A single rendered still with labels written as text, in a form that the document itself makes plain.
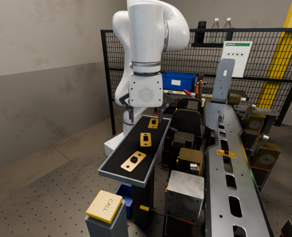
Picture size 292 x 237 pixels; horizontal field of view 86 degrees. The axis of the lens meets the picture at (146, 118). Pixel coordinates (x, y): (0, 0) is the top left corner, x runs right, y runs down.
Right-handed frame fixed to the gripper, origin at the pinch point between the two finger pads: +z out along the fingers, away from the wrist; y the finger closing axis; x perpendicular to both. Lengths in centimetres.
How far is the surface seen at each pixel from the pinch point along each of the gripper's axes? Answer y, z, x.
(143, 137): -0.8, 7.7, -0.1
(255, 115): 71, 20, 41
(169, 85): 25, 18, 103
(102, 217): -9.5, 8.9, -27.4
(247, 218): 30.7, 24.9, -19.2
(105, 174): -11.5, 8.9, -15.7
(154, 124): 3.9, 8.6, 10.8
